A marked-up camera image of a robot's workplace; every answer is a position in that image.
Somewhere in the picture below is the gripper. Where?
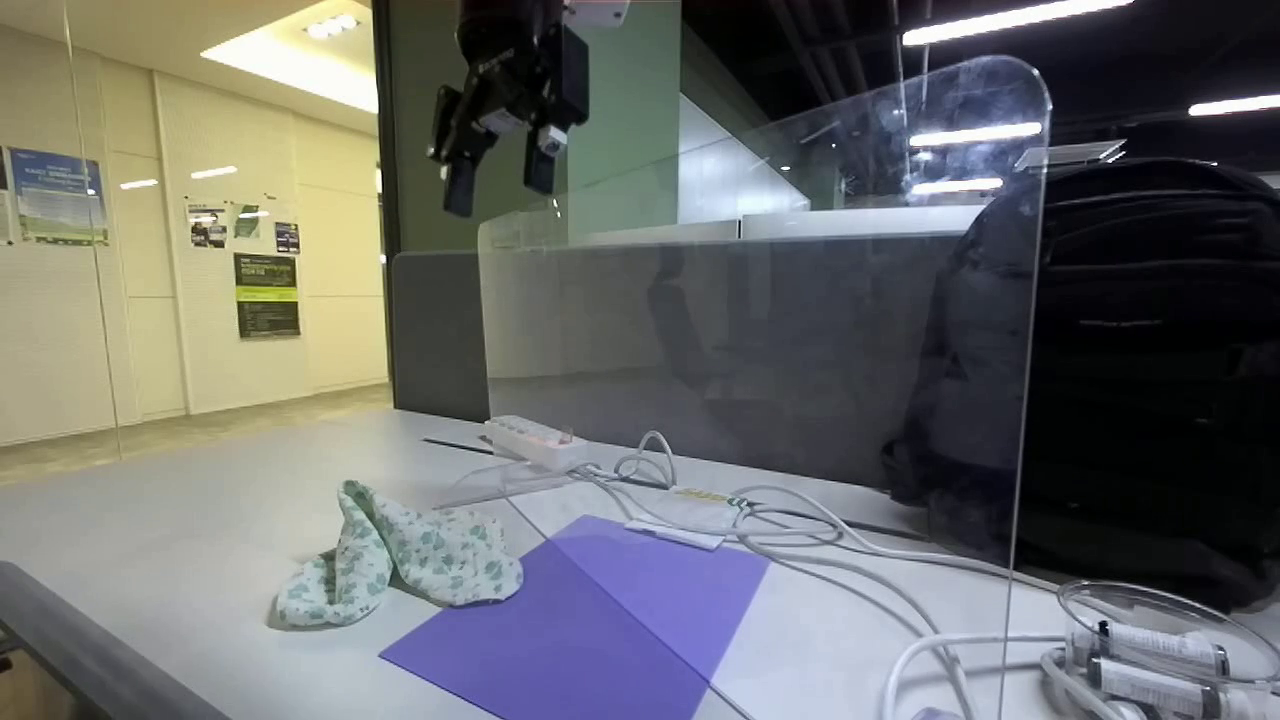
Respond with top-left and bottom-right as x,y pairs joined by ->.
428,0 -> 591,218

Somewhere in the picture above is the green patterned towel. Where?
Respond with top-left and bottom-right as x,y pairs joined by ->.
275,480 -> 524,629

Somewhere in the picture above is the recessed ceiling light panel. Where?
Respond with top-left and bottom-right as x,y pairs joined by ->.
200,0 -> 380,114

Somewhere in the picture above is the grey desk partition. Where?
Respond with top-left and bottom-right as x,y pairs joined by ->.
390,205 -> 996,493

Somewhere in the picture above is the black and green poster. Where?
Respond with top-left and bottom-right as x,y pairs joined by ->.
234,253 -> 302,340

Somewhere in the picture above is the white power strip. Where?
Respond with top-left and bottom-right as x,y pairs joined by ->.
484,415 -> 589,473

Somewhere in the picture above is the small photo poster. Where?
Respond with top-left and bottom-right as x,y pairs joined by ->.
187,204 -> 230,250

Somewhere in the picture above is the clear acrylic screen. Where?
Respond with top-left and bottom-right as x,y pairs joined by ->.
440,55 -> 1054,720

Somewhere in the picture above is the white flat packet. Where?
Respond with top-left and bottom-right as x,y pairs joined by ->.
625,485 -> 753,552

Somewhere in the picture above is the large blue poster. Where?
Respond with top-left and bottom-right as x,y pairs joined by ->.
8,147 -> 110,247

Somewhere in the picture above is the long ceiling light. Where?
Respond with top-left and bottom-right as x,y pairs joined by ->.
1187,94 -> 1280,118
902,0 -> 1137,47

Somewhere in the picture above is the purple paper sheet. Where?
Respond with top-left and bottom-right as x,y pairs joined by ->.
379,515 -> 771,720

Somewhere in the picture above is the black backpack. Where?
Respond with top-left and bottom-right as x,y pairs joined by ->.
880,158 -> 1280,613

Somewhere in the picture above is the clear round container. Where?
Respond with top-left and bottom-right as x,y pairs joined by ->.
1056,580 -> 1280,720

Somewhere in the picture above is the white tube with black cap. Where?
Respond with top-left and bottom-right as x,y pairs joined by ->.
1068,620 -> 1232,679
1085,655 -> 1280,720

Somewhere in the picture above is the thick white cable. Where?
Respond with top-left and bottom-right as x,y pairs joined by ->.
880,633 -> 1151,720

